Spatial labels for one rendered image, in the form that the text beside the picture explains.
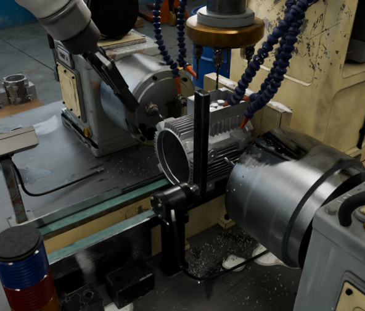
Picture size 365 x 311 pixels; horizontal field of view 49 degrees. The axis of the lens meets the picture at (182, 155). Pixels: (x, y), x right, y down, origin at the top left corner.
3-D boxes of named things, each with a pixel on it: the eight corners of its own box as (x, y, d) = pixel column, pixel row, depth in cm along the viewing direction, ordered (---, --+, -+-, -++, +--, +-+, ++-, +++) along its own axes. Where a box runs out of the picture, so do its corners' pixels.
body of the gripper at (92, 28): (97, 20, 75) (123, 56, 82) (79, 11, 81) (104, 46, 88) (67, 45, 74) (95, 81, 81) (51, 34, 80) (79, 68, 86)
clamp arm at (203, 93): (200, 189, 93) (204, 87, 80) (208, 195, 91) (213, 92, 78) (188, 194, 92) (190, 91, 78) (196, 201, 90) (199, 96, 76)
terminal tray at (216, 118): (221, 110, 111) (222, 86, 107) (247, 125, 103) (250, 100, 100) (186, 121, 105) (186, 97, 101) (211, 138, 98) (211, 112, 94)
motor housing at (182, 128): (210, 150, 122) (213, 93, 112) (253, 181, 109) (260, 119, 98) (154, 171, 112) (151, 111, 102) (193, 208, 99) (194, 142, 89)
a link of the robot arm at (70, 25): (64, -16, 77) (82, 9, 82) (28, 13, 76) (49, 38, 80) (83, -9, 71) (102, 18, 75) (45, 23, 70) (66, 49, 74)
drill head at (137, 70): (145, 100, 154) (142, 35, 141) (203, 138, 129) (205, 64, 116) (85, 117, 142) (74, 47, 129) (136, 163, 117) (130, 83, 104)
